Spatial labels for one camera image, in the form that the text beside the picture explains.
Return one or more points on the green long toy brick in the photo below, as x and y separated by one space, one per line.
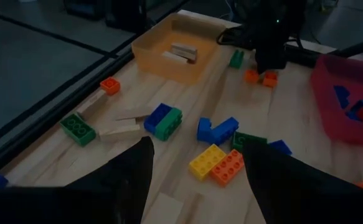
246 138
168 124

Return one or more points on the pink plastic bin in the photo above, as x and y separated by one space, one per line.
330 109

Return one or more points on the black frame rail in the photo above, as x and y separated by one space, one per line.
305 54

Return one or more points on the blue long toy brick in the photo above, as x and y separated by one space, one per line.
157 117
224 130

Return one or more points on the yellow long toy brick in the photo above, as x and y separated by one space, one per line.
206 161

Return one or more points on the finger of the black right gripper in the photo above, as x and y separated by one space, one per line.
261 69
287 189

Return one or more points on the orange small toy brick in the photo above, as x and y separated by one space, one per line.
251 76

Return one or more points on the peach plastic bin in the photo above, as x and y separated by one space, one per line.
175 68

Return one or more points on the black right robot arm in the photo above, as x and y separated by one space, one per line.
268 18

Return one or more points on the black equipment case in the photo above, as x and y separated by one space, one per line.
125 14

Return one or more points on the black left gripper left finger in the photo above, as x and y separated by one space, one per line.
122 189

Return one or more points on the black frame strut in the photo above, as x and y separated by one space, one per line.
360 46

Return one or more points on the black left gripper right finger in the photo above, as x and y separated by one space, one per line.
279 66

